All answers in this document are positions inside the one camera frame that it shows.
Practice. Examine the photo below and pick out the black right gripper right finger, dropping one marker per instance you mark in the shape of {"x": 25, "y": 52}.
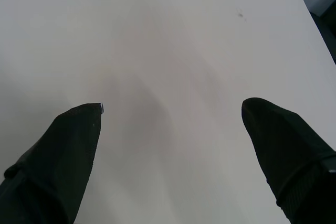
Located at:
{"x": 286, "y": 150}

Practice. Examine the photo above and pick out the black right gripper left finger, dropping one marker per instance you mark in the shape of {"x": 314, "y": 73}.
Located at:
{"x": 55, "y": 161}

